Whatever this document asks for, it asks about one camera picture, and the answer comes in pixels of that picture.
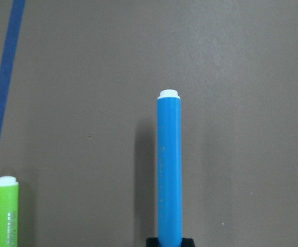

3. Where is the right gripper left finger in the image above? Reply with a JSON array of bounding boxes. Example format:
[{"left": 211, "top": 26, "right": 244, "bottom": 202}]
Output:
[{"left": 145, "top": 237, "right": 160, "bottom": 247}]

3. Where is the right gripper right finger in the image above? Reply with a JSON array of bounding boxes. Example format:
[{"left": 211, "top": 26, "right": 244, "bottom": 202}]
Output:
[{"left": 181, "top": 238, "right": 195, "bottom": 247}]

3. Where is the blue marker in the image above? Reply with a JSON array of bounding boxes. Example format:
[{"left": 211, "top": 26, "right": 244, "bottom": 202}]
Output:
[{"left": 157, "top": 89, "right": 182, "bottom": 246}]

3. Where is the green highlighter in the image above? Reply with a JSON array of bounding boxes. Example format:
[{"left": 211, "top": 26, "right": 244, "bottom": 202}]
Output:
[{"left": 0, "top": 176, "right": 19, "bottom": 246}]

